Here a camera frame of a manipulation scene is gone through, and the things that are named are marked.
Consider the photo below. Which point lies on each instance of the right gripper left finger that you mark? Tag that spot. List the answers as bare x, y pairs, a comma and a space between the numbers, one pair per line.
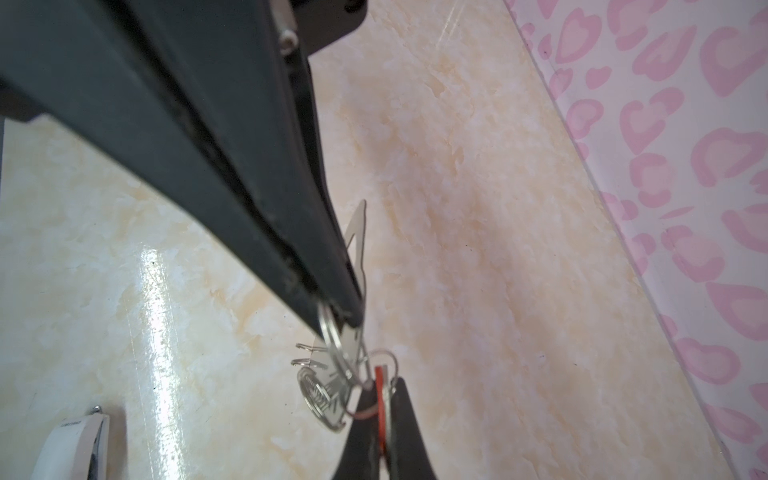
360, 459

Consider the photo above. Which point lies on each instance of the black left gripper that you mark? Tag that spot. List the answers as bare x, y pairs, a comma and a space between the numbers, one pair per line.
240, 72

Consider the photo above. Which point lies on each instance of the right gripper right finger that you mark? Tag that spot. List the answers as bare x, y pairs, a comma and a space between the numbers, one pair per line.
407, 455

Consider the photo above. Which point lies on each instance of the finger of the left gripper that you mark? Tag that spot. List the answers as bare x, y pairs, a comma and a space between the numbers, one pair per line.
78, 62

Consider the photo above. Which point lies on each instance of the red tagged key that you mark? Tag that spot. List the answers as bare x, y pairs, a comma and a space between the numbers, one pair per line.
384, 386

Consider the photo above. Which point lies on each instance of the small white plastic object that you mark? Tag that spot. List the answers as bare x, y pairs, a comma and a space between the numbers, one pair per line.
76, 449

